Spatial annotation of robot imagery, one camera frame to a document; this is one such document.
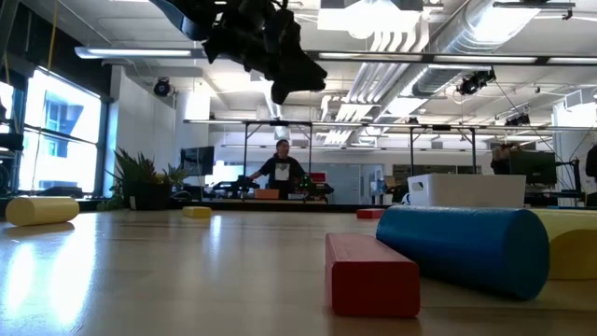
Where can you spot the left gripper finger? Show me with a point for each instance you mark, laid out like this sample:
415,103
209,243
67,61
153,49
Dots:
303,74
280,95

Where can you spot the yellow rectangular block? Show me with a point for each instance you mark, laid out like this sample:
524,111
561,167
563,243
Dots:
197,212

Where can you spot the red rectangular block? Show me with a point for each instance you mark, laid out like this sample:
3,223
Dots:
370,214

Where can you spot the yellow cylinder block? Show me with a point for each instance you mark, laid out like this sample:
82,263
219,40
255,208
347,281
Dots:
573,252
42,211

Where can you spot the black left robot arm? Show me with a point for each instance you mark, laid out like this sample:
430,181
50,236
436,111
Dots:
182,18

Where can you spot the background black robot arm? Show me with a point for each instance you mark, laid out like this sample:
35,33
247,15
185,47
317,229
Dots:
233,186

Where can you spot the person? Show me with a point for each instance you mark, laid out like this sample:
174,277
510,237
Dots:
501,158
282,170

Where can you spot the orange bin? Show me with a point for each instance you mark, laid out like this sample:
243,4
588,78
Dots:
267,193

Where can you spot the black computer monitor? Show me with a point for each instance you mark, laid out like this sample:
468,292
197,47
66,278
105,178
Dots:
534,167
198,160

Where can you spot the long ceiling light fixture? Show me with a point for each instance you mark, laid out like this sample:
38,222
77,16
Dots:
135,52
485,59

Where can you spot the small green potted plant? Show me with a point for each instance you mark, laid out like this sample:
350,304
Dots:
140,179

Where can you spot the red square bar block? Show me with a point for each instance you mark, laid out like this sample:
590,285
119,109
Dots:
368,280

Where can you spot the large window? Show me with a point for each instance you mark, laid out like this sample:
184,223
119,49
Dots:
60,140

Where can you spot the blue cylinder block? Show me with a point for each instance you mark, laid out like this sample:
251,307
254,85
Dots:
462,252

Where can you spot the black background workstation frame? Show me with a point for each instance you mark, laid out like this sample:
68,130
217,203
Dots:
277,123

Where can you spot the black round wall device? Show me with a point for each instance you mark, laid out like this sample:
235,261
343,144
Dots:
162,87

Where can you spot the black aluminium table frame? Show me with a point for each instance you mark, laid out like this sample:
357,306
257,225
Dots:
280,205

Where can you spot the silver ventilation duct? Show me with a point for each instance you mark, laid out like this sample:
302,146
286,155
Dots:
466,37

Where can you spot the black ceiling mounted camera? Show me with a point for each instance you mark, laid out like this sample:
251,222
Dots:
476,81

